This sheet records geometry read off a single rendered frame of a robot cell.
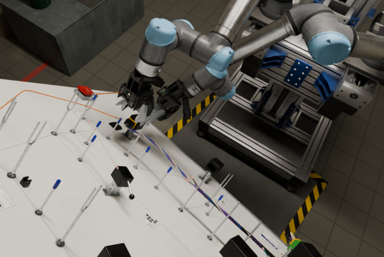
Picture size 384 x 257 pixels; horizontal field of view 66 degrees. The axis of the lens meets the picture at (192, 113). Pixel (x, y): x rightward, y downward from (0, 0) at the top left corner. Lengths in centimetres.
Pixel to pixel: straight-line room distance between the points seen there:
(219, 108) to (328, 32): 133
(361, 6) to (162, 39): 104
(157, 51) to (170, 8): 251
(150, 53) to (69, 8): 184
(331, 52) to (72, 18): 195
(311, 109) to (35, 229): 216
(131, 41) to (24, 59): 94
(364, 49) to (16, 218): 107
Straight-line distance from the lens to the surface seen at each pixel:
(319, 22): 107
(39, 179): 74
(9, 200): 67
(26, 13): 264
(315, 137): 237
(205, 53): 84
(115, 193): 80
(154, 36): 79
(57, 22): 250
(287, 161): 216
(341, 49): 105
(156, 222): 82
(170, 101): 108
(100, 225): 71
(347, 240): 244
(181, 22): 91
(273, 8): 147
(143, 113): 95
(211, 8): 337
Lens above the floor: 205
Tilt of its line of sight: 57 degrees down
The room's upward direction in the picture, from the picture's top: 11 degrees clockwise
